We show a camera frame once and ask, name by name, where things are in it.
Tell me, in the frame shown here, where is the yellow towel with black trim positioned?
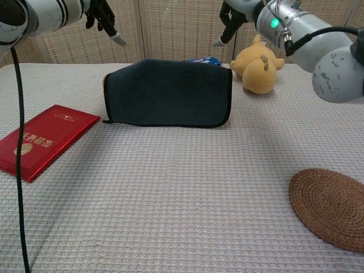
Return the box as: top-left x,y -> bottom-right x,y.
102,59 -> 233,128

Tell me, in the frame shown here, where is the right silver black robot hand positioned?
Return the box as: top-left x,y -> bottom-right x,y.
212,0 -> 261,48

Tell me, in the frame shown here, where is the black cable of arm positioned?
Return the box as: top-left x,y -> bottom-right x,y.
10,47 -> 31,273
284,26 -> 364,57

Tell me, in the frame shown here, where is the red certificate booklet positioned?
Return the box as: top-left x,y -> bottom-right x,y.
0,104 -> 101,183

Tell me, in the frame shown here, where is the white woven tablecloth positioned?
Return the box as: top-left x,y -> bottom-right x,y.
0,63 -> 364,273

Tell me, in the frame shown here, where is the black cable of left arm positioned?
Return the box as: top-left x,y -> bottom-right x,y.
10,47 -> 31,273

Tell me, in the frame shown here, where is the blue toothpaste box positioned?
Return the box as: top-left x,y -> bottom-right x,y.
184,56 -> 223,68

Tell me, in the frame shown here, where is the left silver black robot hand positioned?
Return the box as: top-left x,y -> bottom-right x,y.
85,0 -> 127,47

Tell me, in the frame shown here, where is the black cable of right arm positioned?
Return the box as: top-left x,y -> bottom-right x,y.
284,26 -> 364,57

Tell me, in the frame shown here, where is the yellow plush toy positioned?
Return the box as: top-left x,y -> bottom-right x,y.
229,34 -> 286,95

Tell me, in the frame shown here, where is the brown woven rattan coaster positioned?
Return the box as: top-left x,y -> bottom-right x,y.
288,168 -> 364,253

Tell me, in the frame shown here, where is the beige woven folding screen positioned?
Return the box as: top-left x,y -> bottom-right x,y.
0,0 -> 364,69

